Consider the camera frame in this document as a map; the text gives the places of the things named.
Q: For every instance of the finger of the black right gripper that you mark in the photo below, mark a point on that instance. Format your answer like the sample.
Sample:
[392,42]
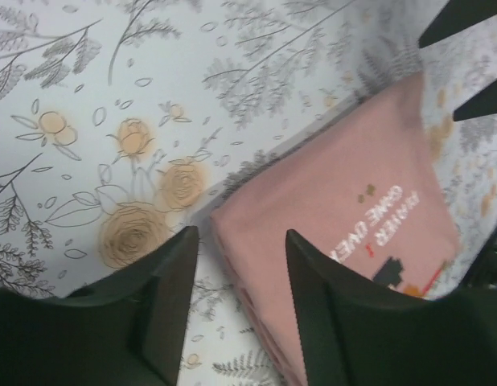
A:
[484,103]
[456,16]

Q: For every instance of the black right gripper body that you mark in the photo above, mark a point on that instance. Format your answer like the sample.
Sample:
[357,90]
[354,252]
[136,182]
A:
[483,271]

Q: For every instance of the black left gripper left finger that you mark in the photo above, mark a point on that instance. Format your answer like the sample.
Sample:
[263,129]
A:
[125,329]

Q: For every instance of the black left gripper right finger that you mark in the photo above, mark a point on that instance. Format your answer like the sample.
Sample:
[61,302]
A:
[355,332]

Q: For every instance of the pink t shirt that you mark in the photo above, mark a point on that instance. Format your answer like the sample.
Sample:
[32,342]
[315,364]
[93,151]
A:
[364,192]

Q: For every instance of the floral table mat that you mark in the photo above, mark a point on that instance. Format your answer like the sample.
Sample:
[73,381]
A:
[137,117]

